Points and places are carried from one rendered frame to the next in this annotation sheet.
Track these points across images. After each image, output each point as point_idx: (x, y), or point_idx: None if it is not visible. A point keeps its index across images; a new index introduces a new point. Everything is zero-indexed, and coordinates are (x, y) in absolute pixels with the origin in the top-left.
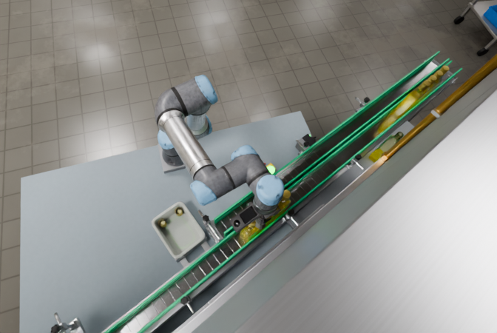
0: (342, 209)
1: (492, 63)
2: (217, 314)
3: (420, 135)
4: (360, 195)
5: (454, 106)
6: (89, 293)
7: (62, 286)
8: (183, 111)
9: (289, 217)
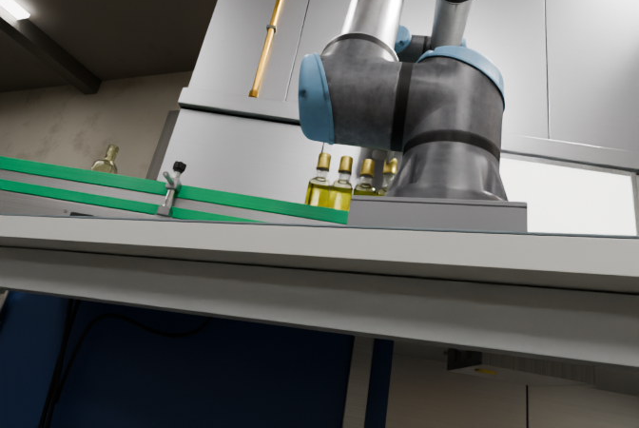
0: None
1: None
2: (479, 31)
3: (321, 22)
4: None
5: (311, 6)
6: None
7: None
8: None
9: None
